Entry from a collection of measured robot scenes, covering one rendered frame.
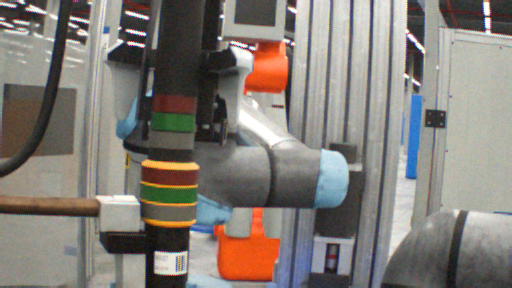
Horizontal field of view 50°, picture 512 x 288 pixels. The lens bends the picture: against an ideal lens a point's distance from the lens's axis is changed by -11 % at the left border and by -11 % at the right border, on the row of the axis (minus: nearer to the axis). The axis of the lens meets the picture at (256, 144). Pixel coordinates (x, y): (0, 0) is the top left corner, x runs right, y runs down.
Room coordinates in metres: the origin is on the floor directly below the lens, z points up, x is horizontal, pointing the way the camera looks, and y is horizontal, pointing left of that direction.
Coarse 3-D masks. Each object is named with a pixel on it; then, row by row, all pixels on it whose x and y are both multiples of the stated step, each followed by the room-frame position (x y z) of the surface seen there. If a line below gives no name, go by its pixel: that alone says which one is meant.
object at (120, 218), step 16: (112, 208) 0.41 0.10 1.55; (128, 208) 0.41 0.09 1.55; (96, 224) 0.42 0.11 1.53; (112, 224) 0.41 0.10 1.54; (128, 224) 0.41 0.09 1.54; (112, 240) 0.40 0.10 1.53; (128, 240) 0.41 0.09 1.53; (144, 240) 0.41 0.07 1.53; (128, 256) 0.41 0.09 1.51; (144, 256) 0.42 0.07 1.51; (128, 272) 0.41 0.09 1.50; (144, 272) 0.42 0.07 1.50
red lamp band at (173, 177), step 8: (144, 168) 0.43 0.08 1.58; (152, 168) 0.42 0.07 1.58; (144, 176) 0.43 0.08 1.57; (152, 176) 0.42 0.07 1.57; (160, 176) 0.42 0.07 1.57; (168, 176) 0.42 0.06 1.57; (176, 176) 0.42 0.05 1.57; (184, 176) 0.42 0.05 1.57; (192, 176) 0.43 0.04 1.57; (160, 184) 0.42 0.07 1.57; (168, 184) 0.42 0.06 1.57; (176, 184) 0.42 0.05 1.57; (184, 184) 0.42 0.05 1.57; (192, 184) 0.43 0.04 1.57
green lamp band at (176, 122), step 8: (152, 120) 0.43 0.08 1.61; (160, 120) 0.43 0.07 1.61; (168, 120) 0.42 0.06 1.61; (176, 120) 0.42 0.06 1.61; (184, 120) 0.43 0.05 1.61; (192, 120) 0.43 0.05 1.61; (152, 128) 0.43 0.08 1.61; (160, 128) 0.42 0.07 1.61; (168, 128) 0.42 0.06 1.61; (176, 128) 0.42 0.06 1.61; (184, 128) 0.43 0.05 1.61; (192, 128) 0.43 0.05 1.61
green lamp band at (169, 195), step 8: (144, 184) 0.43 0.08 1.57; (144, 192) 0.43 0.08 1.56; (152, 192) 0.42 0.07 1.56; (160, 192) 0.42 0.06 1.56; (168, 192) 0.42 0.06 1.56; (176, 192) 0.42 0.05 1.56; (184, 192) 0.42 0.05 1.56; (192, 192) 0.43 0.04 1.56; (152, 200) 0.42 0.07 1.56; (160, 200) 0.42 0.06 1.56; (168, 200) 0.42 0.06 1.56; (176, 200) 0.42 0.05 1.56; (184, 200) 0.42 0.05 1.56; (192, 200) 0.43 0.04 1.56
